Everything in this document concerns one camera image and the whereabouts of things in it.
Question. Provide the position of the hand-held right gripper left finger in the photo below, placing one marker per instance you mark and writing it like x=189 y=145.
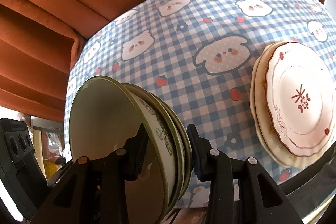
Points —
x=139 y=155

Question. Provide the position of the small plate with red pattern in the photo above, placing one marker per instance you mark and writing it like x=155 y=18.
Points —
x=296 y=87

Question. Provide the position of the blue checked bear tablecloth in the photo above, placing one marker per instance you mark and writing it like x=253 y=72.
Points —
x=183 y=56

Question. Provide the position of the scalloped plate with yellow flowers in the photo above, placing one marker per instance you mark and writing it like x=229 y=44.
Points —
x=252 y=92

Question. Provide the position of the yellow basket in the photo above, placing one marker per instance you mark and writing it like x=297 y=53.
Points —
x=53 y=169

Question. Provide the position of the wooden shelf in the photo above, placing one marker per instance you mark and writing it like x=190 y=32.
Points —
x=37 y=145

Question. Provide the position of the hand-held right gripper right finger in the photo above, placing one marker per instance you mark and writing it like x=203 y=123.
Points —
x=200 y=161

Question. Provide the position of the white plastic bag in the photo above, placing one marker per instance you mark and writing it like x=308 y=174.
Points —
x=53 y=140

